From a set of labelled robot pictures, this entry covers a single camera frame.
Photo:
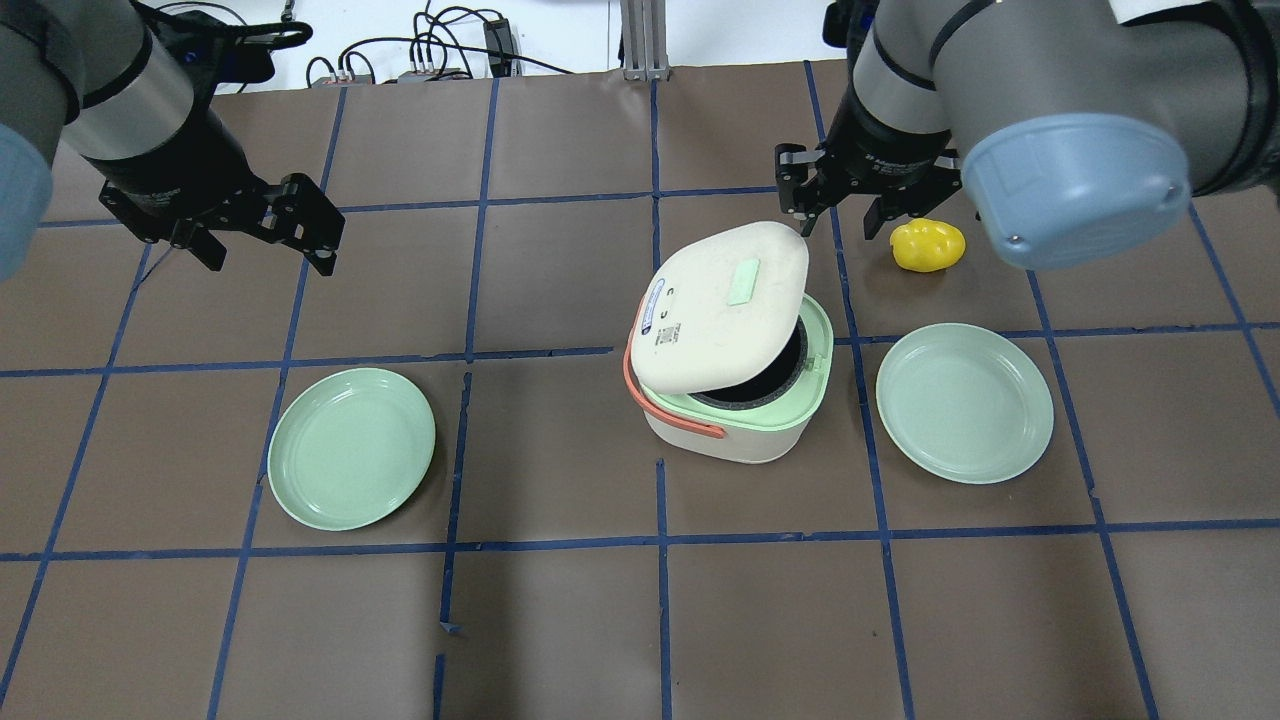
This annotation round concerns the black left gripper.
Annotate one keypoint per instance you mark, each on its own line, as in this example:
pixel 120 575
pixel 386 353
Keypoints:
pixel 187 172

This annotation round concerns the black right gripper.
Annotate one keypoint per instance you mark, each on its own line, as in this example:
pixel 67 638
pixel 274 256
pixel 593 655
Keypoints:
pixel 886 148

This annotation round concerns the cream rice cooker orange handle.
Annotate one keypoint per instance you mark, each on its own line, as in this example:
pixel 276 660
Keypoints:
pixel 729 356

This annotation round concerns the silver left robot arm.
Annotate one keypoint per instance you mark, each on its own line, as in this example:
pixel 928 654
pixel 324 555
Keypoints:
pixel 129 88

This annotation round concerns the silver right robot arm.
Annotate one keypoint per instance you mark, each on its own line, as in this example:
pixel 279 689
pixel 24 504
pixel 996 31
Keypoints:
pixel 1078 129

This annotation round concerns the yellow toy pepper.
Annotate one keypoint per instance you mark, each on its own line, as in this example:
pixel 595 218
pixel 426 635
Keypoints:
pixel 926 246

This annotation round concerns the green plate left side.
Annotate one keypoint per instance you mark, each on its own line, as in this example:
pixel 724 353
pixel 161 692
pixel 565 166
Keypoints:
pixel 351 449

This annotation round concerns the green plate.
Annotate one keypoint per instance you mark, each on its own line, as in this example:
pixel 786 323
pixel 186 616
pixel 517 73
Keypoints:
pixel 965 404
pixel 351 449

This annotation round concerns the green plate right side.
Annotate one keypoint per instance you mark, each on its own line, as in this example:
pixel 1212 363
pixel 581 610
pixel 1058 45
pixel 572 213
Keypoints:
pixel 965 404

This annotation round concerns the brown paper table mat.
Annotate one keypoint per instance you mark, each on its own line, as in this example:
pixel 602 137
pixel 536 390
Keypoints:
pixel 558 561

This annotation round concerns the aluminium frame post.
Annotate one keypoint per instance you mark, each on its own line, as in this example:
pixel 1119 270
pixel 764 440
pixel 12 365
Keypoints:
pixel 643 40

